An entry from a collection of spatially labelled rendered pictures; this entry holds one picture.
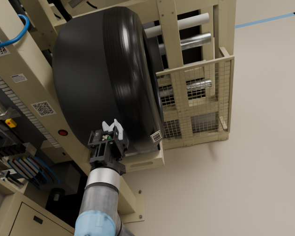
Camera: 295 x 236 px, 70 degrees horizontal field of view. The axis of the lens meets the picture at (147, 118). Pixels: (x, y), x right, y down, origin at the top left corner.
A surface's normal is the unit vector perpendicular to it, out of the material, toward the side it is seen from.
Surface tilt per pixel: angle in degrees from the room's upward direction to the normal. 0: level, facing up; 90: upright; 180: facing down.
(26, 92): 90
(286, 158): 0
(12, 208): 90
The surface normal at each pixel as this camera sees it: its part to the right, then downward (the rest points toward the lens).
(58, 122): 0.04, 0.70
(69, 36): -0.21, -0.43
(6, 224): 0.97, -0.19
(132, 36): 0.51, -0.36
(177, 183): -0.23, -0.68
